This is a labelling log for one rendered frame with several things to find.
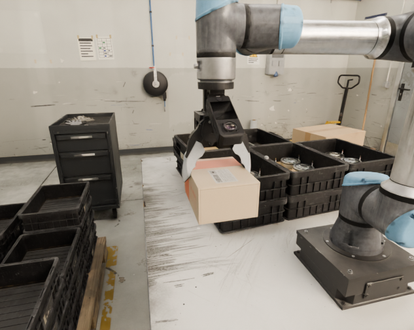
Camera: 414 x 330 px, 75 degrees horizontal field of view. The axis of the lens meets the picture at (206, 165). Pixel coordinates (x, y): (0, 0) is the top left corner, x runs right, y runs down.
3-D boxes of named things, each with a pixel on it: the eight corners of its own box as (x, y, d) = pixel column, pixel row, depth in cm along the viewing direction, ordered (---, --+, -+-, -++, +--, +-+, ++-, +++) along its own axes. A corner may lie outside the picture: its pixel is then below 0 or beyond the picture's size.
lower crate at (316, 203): (342, 211, 124) (346, 188, 120) (286, 223, 114) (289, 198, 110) (289, 179, 159) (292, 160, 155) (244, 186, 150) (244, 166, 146)
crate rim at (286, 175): (291, 179, 107) (292, 173, 107) (222, 189, 98) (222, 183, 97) (245, 151, 143) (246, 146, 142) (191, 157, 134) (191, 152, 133)
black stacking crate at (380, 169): (394, 181, 129) (400, 158, 126) (346, 190, 120) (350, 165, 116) (333, 156, 165) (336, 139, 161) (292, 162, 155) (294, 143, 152)
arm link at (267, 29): (283, 13, 57) (232, 12, 56) (309, -2, 46) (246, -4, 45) (280, 53, 59) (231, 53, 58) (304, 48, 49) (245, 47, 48)
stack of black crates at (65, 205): (90, 275, 163) (78, 209, 148) (34, 283, 156) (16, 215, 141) (98, 237, 200) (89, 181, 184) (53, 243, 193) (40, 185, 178)
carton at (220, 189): (258, 217, 53) (260, 182, 51) (198, 224, 51) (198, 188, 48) (231, 184, 68) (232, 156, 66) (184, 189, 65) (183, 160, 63)
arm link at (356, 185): (364, 203, 89) (371, 164, 85) (397, 224, 76) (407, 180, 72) (330, 206, 87) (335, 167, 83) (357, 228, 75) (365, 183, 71)
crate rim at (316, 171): (350, 169, 117) (351, 164, 116) (291, 179, 107) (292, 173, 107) (293, 146, 152) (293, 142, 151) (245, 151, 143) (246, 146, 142)
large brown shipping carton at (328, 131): (322, 165, 182) (326, 137, 175) (290, 154, 207) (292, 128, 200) (360, 157, 198) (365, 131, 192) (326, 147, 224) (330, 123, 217)
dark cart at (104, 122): (121, 220, 248) (109, 123, 218) (68, 226, 238) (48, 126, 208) (123, 192, 303) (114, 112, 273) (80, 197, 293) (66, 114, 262)
